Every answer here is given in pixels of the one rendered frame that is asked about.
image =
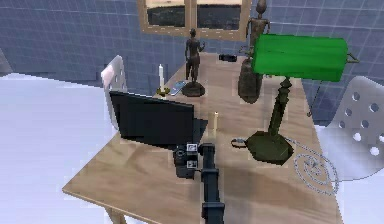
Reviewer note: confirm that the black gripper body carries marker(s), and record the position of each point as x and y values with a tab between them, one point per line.
181	163

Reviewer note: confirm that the black laptop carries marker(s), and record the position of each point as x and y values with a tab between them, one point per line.
153	120

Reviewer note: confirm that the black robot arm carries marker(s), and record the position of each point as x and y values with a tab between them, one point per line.
210	186

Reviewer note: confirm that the cream candle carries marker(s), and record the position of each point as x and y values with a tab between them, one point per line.
215	125

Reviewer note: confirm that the light wooden table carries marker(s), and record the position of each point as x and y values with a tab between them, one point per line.
233	173

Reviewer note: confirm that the silver mobile phone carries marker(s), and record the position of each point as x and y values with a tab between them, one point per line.
177	87

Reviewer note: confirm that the white candle in brass holder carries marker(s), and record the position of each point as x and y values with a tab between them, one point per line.
161	80

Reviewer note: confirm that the small dark human statue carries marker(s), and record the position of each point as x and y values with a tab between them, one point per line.
193	63

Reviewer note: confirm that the white perforated chair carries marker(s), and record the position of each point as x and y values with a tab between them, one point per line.
360	133
115	83

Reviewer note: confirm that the black remote control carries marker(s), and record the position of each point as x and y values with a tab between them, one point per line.
228	57

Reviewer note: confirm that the tall dark human statue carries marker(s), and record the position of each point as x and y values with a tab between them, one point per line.
253	60

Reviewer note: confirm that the wooden framed window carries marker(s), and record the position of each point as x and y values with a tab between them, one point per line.
193	16

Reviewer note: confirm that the green shade desk lamp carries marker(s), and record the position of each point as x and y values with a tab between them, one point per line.
293	66

